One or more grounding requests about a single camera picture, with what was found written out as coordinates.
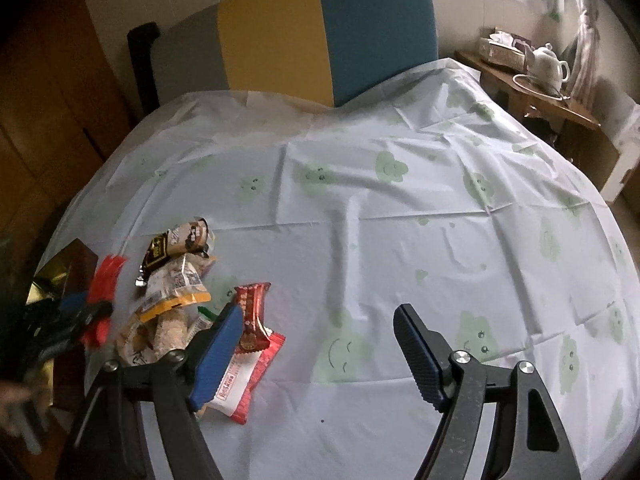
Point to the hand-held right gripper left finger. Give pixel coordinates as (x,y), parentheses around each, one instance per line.
(220,360)

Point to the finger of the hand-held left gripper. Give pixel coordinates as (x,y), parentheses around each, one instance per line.
(75,303)
(92,312)

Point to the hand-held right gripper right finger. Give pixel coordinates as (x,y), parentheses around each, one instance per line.
(417,355)

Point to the plain red snack packet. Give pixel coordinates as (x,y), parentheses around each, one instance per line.
(107,270)

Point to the green-ended cracker packet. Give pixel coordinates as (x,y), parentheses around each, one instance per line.
(132,342)

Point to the red-ended puffed rice bar packet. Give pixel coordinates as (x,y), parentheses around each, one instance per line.
(170,332)

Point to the orange-edged clear nut packet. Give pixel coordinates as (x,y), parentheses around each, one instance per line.
(175,280)

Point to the person's left hand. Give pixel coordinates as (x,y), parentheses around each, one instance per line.
(17,410)

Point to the red and white snack packet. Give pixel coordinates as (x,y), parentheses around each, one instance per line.
(250,380)

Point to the brown cardboard box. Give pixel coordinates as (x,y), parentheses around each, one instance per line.
(75,255)

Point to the red snack bar packet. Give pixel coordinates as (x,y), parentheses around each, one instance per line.
(250,315)

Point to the dark brown snack packet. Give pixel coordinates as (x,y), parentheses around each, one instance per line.
(156,252)

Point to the beige brown-print snack packet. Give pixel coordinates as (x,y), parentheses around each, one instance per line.
(192,235)

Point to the wooden wardrobe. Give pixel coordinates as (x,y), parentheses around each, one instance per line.
(50,110)

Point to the wooden side table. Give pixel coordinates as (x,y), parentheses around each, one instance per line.
(550,105)

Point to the white cardboard box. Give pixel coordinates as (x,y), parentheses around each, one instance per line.
(625,145)

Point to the patterned tissue box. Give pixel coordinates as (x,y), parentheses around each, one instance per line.
(500,52)

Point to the grey yellow blue padded backrest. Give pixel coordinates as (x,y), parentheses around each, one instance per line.
(275,50)

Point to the white teapot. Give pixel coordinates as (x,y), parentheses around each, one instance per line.
(547,67)

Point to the light curtain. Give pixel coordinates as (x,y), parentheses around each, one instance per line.
(587,60)

